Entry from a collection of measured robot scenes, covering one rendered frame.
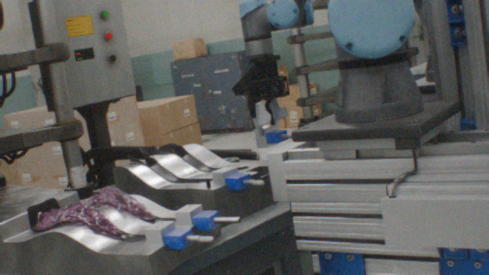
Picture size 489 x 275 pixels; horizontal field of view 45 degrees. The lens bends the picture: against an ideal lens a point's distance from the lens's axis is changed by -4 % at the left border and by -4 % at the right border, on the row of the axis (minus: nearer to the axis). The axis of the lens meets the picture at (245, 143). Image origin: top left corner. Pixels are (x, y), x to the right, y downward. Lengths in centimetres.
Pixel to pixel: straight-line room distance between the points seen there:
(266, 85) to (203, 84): 713
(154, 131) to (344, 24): 533
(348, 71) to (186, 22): 849
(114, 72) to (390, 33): 154
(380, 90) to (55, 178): 497
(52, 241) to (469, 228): 78
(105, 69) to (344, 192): 136
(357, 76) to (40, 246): 70
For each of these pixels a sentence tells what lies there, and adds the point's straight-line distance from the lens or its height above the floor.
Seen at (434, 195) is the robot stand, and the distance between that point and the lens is 86.
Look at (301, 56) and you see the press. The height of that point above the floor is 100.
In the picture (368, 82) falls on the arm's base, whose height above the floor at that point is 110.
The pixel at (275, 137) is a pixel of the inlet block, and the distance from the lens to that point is 164.
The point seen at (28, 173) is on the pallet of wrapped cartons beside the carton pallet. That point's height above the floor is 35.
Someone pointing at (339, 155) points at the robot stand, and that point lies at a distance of 102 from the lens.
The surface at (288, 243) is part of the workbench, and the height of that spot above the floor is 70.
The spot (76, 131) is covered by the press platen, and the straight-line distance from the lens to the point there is 196.
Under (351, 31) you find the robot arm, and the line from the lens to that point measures 83.
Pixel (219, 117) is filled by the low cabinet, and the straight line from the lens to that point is 866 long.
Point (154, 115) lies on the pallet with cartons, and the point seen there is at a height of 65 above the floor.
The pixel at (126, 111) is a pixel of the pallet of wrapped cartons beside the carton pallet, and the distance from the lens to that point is 557.
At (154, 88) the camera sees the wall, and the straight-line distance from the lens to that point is 997.
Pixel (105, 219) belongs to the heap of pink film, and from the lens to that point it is 124.
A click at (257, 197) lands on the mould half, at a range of 144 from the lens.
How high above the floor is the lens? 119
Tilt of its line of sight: 9 degrees down
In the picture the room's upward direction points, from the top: 9 degrees counter-clockwise
